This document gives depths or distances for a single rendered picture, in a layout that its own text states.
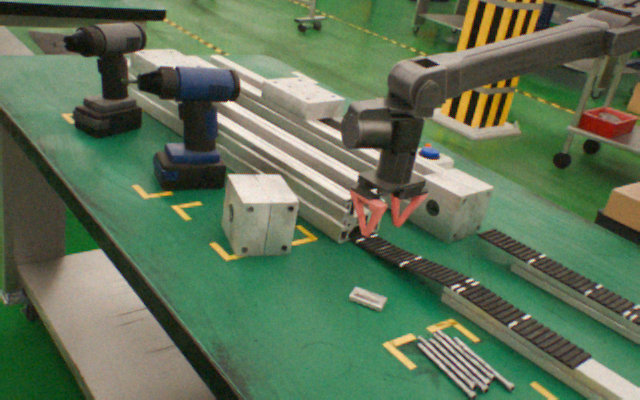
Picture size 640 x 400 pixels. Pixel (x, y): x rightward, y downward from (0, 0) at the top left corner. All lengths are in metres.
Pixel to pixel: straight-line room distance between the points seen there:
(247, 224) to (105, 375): 0.76
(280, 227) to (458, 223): 0.34
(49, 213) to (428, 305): 1.27
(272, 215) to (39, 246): 1.14
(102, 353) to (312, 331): 0.90
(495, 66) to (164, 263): 0.58
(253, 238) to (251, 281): 0.08
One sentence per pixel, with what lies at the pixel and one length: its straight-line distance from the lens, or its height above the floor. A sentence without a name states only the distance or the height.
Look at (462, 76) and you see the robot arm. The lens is 1.04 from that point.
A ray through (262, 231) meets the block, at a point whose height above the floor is 0.82.
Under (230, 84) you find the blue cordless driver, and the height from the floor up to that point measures 0.98.
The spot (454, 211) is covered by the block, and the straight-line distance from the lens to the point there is 1.19.
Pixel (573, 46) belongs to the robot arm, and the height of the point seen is 1.15.
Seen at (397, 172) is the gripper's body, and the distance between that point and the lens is 1.05.
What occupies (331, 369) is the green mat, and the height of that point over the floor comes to 0.78.
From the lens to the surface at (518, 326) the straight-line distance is 0.99.
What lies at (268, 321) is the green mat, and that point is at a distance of 0.92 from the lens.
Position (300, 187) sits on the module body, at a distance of 1.17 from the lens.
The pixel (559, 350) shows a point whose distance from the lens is 0.97.
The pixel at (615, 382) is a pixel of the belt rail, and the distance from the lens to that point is 0.97.
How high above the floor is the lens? 1.32
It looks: 24 degrees down
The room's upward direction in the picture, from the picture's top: 10 degrees clockwise
